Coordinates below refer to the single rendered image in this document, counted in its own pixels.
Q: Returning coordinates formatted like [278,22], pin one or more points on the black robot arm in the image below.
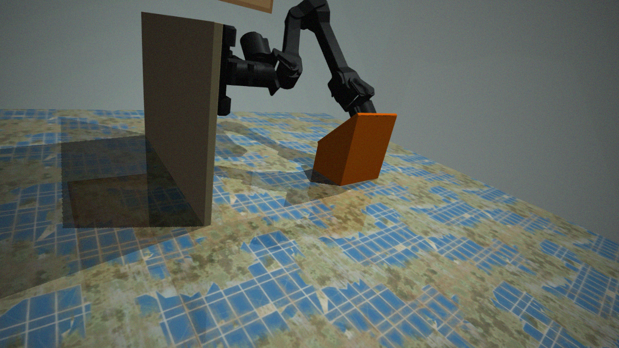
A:
[313,15]

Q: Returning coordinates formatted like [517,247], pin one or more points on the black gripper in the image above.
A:
[233,72]

